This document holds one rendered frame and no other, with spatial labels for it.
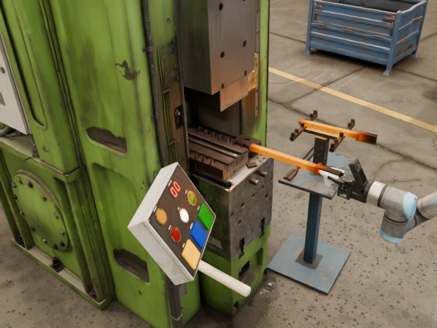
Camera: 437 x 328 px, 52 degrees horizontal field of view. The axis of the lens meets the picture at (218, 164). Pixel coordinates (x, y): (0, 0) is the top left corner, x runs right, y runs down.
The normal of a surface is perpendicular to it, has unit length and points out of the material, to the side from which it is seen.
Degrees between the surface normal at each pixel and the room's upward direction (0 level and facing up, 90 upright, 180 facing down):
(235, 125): 90
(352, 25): 89
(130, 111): 89
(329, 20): 89
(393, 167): 0
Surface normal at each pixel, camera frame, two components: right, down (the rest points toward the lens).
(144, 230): -0.22, 0.54
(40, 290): -0.04, -0.83
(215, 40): 0.79, 0.32
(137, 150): -0.61, 0.44
